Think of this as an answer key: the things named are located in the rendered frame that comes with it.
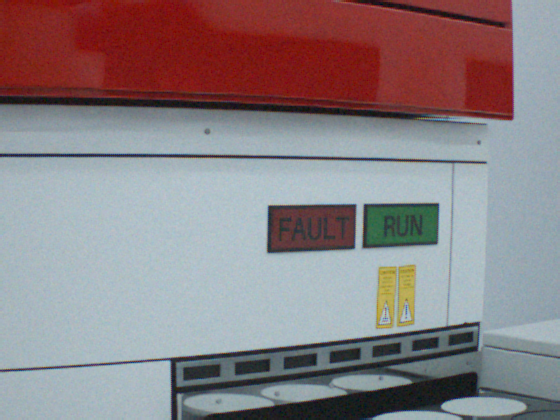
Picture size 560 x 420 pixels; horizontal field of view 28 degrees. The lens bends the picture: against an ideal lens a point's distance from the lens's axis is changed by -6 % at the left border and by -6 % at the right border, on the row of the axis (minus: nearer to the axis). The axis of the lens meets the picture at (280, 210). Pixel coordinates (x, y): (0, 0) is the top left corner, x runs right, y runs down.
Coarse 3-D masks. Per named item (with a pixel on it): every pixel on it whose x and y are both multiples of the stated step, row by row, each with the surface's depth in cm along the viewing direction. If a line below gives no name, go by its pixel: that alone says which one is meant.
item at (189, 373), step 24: (408, 336) 131; (432, 336) 134; (456, 336) 137; (216, 360) 115; (240, 360) 116; (264, 360) 119; (288, 360) 121; (312, 360) 123; (336, 360) 125; (360, 360) 127; (384, 360) 129; (192, 384) 113
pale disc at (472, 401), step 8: (456, 400) 129; (464, 400) 129; (472, 400) 128; (480, 400) 128; (488, 400) 128; (496, 400) 128; (504, 400) 128; (512, 400) 128; (448, 408) 124; (456, 408) 124; (464, 408) 124; (472, 408) 124; (480, 408) 124; (488, 408) 124; (496, 408) 124; (504, 408) 124; (512, 408) 123; (520, 408) 123
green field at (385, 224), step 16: (368, 208) 126; (384, 208) 128; (400, 208) 129; (416, 208) 131; (432, 208) 132; (368, 224) 126; (384, 224) 128; (400, 224) 129; (416, 224) 131; (432, 224) 132; (368, 240) 126; (384, 240) 128; (400, 240) 129; (416, 240) 131; (432, 240) 133
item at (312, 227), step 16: (320, 208) 122; (336, 208) 123; (352, 208) 125; (272, 224) 118; (288, 224) 119; (304, 224) 121; (320, 224) 122; (336, 224) 123; (352, 224) 125; (272, 240) 118; (288, 240) 119; (304, 240) 121; (320, 240) 122; (336, 240) 123; (352, 240) 125
